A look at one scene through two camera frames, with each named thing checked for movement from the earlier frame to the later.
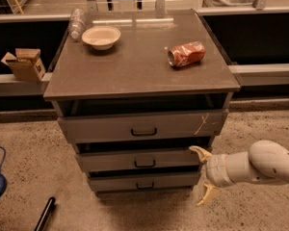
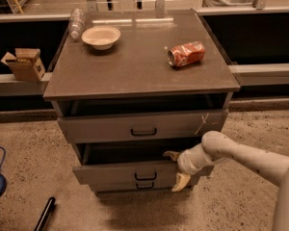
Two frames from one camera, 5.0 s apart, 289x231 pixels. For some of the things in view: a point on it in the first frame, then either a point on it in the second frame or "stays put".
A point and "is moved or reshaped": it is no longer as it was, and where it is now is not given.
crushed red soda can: [185, 55] stays put
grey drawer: [140, 163] is moved or reshaped
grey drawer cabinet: [136, 91] stays put
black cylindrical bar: [45, 216] stays put
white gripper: [216, 171] → [185, 163]
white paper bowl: [100, 38] stays put
